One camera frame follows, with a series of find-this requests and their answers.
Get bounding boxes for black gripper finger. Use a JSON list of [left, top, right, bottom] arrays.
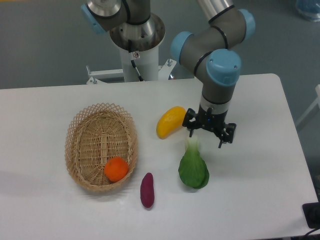
[[218, 123, 237, 149], [182, 108, 199, 137]]

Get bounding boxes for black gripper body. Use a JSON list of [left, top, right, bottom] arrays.
[[196, 106, 227, 134]]

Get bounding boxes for orange fruit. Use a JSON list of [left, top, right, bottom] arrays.
[[103, 156, 129, 182]]

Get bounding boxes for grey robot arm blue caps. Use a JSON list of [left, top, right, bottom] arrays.
[[81, 0, 256, 144]]

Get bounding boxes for woven wicker basket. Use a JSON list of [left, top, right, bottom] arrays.
[[64, 103, 138, 193]]

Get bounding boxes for yellow mango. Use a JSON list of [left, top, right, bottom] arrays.
[[156, 106, 186, 139]]

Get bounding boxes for green bok choy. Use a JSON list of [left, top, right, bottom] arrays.
[[178, 136, 210, 189]]

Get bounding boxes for purple sweet potato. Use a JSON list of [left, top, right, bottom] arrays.
[[140, 172, 155, 209]]

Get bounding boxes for black device at table edge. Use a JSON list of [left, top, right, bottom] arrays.
[[302, 202, 320, 229]]

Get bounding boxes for blue plastic bag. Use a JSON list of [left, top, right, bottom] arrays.
[[295, 0, 320, 22]]

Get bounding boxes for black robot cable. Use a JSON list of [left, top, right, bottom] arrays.
[[127, 39, 145, 82]]

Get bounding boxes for white frame at right edge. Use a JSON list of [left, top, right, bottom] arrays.
[[295, 84, 320, 132]]

